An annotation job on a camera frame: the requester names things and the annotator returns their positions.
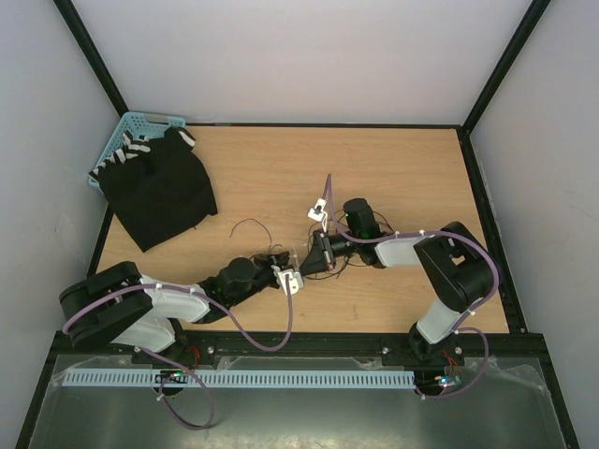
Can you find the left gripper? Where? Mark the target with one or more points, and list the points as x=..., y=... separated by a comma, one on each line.
x=279, y=260

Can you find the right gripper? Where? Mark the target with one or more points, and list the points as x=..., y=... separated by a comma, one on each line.
x=317, y=258

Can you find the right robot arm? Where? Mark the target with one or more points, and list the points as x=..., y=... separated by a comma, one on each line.
x=460, y=271

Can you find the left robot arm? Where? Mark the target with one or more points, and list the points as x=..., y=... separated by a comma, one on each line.
x=121, y=306

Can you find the left circuit board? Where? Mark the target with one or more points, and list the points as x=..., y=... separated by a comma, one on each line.
x=171, y=376

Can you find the circuit board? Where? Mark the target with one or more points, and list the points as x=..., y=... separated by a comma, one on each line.
x=171, y=376
x=445, y=381

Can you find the right circuit board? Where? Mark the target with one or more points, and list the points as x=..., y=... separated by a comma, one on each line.
x=445, y=381

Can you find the black white striped cloth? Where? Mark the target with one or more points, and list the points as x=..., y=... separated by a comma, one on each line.
x=175, y=138

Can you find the light blue plastic basket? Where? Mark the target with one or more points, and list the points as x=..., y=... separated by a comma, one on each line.
x=138, y=126

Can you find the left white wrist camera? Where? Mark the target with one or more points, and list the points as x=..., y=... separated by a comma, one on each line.
x=290, y=280

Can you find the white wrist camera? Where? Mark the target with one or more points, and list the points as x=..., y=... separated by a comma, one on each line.
x=290, y=280
x=318, y=213

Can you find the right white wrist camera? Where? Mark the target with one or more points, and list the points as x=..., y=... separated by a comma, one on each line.
x=318, y=213

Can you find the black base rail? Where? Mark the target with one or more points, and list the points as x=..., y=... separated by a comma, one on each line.
x=392, y=348

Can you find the light blue slotted cable duct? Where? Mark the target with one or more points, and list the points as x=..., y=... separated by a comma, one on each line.
x=257, y=379

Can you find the left black frame post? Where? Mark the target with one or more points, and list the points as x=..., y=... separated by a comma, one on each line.
x=78, y=30

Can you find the black frame post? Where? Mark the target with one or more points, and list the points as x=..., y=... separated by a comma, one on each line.
x=515, y=45
x=78, y=30

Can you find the right black frame post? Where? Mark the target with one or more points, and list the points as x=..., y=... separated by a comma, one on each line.
x=515, y=45

